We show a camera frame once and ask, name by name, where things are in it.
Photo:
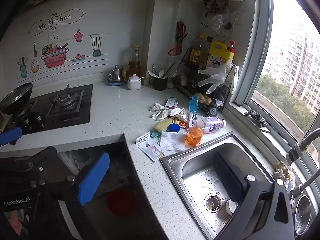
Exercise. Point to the window frame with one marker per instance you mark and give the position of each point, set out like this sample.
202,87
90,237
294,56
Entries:
253,55

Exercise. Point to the yellow detergent bottle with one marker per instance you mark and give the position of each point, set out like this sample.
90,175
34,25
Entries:
220,55

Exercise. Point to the person's left hand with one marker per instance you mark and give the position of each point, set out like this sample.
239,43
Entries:
14,218

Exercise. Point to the green trees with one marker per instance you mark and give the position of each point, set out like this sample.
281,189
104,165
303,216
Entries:
287,102

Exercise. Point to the small teal packet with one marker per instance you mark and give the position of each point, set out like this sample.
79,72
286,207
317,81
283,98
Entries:
154,135

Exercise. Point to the blue round lid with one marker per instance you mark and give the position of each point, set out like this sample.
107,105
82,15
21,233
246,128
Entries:
174,128

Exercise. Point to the black round lid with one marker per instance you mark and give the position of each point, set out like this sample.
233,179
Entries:
212,110

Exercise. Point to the white lidded jar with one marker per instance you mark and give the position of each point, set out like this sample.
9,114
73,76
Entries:
134,82

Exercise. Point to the black gas stove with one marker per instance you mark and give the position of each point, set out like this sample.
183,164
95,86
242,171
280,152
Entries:
72,110

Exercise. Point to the red plastic bin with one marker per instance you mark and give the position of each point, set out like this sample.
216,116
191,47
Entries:
121,201

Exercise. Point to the white paper towel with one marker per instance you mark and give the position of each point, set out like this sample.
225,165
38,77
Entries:
172,141

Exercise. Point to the brown wooden chopstick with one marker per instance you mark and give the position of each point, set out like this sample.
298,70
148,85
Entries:
170,68

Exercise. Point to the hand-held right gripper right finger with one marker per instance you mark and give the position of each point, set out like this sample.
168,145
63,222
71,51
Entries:
226,177

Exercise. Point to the blue clear plastic wrapper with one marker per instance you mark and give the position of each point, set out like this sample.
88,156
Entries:
193,107

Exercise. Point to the steel wool scrubber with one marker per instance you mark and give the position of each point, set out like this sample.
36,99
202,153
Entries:
256,117

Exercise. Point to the steel strainer basket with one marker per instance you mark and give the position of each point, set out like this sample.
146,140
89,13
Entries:
302,212

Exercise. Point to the glass oil bottle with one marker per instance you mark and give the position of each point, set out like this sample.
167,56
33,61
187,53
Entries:
135,65

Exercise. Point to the yellow sponge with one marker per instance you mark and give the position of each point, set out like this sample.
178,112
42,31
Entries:
163,125

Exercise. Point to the purple label plastic bottle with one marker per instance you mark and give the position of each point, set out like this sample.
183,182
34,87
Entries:
212,124

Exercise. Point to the garlic bulbs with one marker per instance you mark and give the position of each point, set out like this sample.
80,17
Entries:
183,78

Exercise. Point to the beige rag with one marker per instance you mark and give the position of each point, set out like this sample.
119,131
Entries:
283,172

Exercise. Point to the white bowl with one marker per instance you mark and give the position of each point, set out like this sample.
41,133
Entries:
231,206

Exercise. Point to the sink faucet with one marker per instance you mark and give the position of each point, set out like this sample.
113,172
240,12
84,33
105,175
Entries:
295,152

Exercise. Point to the white paper packet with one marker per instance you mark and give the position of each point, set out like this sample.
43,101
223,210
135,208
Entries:
150,146

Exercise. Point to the apartment buildings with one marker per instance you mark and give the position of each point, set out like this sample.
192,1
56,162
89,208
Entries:
300,55

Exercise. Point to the white wall socket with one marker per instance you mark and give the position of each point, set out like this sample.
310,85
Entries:
238,17

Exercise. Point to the stainless steel sink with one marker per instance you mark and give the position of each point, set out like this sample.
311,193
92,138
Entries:
190,170

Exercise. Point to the clear disposable glove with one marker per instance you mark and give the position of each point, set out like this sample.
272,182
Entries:
234,77
215,77

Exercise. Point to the red yellow sachet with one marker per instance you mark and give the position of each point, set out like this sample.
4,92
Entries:
181,123

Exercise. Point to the orange clear plastic bag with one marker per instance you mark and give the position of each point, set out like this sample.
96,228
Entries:
193,136

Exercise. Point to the steel teapot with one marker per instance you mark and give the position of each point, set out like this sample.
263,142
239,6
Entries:
116,75

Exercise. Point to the dark sauce bottle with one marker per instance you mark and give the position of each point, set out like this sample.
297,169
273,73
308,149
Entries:
206,52
196,52

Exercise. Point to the black frying pan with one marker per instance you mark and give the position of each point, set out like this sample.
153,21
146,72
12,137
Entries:
16,97

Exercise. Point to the green enamel mug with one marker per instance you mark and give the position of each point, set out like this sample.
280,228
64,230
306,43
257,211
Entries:
160,83

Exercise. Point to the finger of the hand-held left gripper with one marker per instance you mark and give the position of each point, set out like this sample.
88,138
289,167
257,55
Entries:
10,135
27,160

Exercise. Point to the dried chili bundle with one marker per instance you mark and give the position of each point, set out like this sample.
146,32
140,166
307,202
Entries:
216,5

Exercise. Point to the kitchen wall sticker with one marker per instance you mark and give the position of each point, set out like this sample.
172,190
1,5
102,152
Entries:
53,55

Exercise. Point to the small white pink box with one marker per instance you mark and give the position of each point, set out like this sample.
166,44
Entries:
172,102

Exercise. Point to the blue saucer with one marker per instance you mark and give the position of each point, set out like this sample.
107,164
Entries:
115,83

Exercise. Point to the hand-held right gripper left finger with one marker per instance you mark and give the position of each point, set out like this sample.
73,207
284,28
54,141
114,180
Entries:
93,177

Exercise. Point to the white spoon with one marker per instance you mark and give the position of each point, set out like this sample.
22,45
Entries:
162,73
150,72
172,74

